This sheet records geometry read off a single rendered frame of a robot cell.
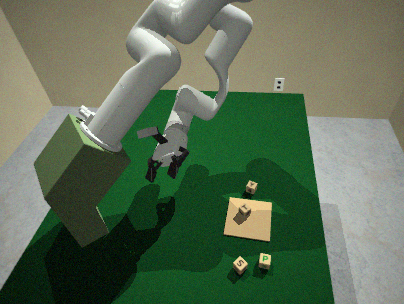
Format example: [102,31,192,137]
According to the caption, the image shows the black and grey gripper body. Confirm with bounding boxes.
[152,128,188,167]

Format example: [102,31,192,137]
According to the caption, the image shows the beige letter block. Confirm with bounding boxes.
[239,203,251,218]
[246,181,257,194]
[258,253,271,270]
[233,256,248,275]

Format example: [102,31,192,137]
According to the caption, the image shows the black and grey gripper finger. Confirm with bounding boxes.
[167,146,190,179]
[145,156,163,183]

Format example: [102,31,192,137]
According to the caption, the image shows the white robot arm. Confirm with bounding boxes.
[79,0,253,152]

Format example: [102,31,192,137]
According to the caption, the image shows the beige flat mat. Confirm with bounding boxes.
[224,197,272,242]

